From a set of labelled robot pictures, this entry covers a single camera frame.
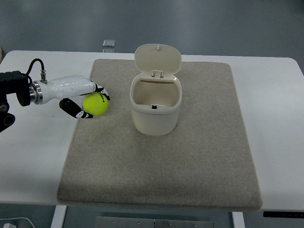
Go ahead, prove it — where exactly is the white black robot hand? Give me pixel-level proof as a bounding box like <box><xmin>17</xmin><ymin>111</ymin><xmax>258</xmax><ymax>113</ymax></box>
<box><xmin>29</xmin><ymin>75</ymin><xmax>110</xmax><ymax>119</ymax></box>

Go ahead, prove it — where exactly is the yellow tennis ball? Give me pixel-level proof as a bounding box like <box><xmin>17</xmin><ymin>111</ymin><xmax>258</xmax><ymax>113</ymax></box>
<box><xmin>83</xmin><ymin>92</ymin><xmax>108</xmax><ymax>116</ymax></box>

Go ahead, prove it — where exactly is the cream lidded bin box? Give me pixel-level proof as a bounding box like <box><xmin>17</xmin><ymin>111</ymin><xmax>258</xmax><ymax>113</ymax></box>
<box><xmin>130</xmin><ymin>44</ymin><xmax>182</xmax><ymax>136</ymax></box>

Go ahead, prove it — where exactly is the small clear floor plate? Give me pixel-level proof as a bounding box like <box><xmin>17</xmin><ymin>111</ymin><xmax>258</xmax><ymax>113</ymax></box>
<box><xmin>103</xmin><ymin>39</ymin><xmax>116</xmax><ymax>48</ymax></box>

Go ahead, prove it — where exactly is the white left table leg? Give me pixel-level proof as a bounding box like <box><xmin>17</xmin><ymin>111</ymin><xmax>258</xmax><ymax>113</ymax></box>
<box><xmin>51</xmin><ymin>205</ymin><xmax>67</xmax><ymax>228</ymax></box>

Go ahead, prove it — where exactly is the white table leg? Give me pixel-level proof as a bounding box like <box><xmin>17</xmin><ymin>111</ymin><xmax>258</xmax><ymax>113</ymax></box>
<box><xmin>232</xmin><ymin>212</ymin><xmax>245</xmax><ymax>228</ymax></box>
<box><xmin>51</xmin><ymin>205</ymin><xmax>67</xmax><ymax>228</ymax></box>

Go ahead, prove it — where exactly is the beige felt mat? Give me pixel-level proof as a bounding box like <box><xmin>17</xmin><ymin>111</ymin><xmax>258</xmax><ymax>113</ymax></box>
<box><xmin>57</xmin><ymin>59</ymin><xmax>262</xmax><ymax>211</ymax></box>

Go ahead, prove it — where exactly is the white right table leg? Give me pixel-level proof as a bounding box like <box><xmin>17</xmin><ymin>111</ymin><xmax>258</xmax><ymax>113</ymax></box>
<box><xmin>232</xmin><ymin>212</ymin><xmax>245</xmax><ymax>228</ymax></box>

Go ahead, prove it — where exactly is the black table control panel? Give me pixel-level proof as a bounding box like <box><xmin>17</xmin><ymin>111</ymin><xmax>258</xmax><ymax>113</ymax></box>
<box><xmin>263</xmin><ymin>211</ymin><xmax>304</xmax><ymax>219</ymax></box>

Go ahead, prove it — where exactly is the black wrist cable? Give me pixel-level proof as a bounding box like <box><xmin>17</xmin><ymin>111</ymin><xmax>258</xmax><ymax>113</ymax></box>
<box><xmin>25</xmin><ymin>58</ymin><xmax>48</xmax><ymax>84</ymax></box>

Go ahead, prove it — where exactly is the metal base plate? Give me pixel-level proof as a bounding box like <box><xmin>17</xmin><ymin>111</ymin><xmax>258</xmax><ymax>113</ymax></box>
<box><xmin>95</xmin><ymin>217</ymin><xmax>214</xmax><ymax>228</ymax></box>

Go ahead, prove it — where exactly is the white cable and plug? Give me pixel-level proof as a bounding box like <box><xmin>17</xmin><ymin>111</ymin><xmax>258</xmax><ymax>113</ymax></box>
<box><xmin>0</xmin><ymin>216</ymin><xmax>35</xmax><ymax>228</ymax></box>

